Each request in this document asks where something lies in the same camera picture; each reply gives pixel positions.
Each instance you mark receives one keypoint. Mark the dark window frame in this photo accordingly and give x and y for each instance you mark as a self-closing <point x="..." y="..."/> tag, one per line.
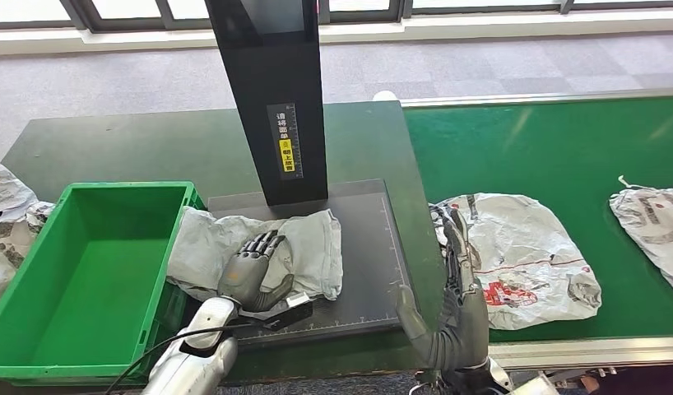
<point x="129" y="23"/>

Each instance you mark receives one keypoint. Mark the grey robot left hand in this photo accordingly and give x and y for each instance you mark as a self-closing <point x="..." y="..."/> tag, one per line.
<point x="241" y="278"/>

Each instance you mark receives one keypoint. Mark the black scanner base plate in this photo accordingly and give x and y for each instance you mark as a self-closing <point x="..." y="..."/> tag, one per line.
<point x="369" y="245"/>

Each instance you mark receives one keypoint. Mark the crumpled printed parcel bag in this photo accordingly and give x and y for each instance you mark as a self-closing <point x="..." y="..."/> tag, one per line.
<point x="9" y="245"/>
<point x="6" y="191"/>

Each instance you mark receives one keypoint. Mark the thin aluminium conveyor rail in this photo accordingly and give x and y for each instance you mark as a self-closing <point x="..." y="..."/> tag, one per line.
<point x="532" y="98"/>

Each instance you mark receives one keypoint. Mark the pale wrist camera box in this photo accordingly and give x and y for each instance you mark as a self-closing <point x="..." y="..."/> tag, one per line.
<point x="535" y="386"/>
<point x="295" y="316"/>

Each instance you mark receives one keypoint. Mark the wide aluminium conveyor rail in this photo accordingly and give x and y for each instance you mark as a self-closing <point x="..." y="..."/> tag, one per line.
<point x="614" y="354"/>

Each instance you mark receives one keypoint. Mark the plain grey parcel bag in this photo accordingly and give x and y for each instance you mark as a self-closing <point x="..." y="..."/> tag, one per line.
<point x="309" y="245"/>

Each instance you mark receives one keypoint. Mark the black and yellow column label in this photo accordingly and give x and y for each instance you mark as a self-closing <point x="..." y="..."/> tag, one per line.
<point x="286" y="158"/>

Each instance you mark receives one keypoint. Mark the metal conveyor support bracket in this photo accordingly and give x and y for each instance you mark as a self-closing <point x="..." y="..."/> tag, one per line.
<point x="565" y="380"/>

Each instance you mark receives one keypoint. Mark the black scanner machine column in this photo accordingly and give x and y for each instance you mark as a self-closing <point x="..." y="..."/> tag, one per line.
<point x="271" y="65"/>

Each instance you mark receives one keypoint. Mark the white parcel bag red print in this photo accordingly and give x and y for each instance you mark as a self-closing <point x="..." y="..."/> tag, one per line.
<point x="658" y="229"/>
<point x="532" y="251"/>

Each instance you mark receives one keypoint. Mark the green conveyor belt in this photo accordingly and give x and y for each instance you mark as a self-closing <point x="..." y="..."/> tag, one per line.
<point x="532" y="142"/>

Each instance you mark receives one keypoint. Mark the white window sill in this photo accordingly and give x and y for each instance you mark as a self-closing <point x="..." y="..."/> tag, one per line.
<point x="478" y="24"/>

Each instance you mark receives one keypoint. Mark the white round conveyor cap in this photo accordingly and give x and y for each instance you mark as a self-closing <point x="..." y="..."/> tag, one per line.
<point x="385" y="96"/>

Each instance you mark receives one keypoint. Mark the dark green table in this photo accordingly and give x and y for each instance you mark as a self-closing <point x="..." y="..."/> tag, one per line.
<point x="124" y="147"/>

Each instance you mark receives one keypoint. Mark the green plastic crate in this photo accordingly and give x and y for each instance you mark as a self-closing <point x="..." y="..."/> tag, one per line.
<point x="96" y="272"/>

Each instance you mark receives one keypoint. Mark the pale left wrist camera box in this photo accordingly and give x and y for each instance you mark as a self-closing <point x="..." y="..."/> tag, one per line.
<point x="295" y="316"/>

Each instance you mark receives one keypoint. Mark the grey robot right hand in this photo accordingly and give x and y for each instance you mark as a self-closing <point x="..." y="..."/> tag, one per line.
<point x="467" y="321"/>

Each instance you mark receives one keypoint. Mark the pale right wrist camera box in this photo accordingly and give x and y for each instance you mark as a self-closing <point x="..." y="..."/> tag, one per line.
<point x="535" y="386"/>

